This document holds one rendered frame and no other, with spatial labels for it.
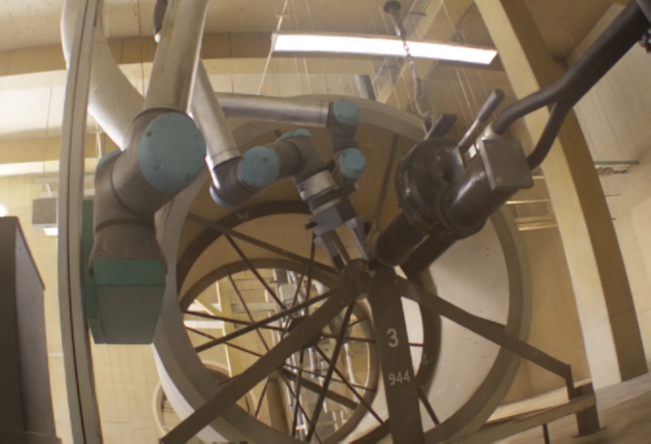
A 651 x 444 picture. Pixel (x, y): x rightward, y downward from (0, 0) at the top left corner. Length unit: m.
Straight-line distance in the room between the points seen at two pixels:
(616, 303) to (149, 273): 5.61
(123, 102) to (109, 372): 6.87
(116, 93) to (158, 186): 6.15
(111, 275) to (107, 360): 11.36
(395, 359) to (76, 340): 1.15
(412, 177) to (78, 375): 0.97
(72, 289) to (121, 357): 11.18
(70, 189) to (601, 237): 5.75
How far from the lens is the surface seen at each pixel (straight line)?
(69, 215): 1.43
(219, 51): 9.69
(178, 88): 1.30
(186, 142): 1.19
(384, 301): 2.08
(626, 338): 6.37
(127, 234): 1.26
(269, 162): 1.38
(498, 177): 1.31
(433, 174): 1.57
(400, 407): 2.03
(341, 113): 1.94
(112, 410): 12.43
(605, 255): 6.45
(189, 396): 2.11
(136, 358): 12.51
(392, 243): 1.88
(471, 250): 3.01
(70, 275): 1.38
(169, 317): 2.15
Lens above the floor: 0.32
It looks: 23 degrees up
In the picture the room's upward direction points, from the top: 10 degrees counter-clockwise
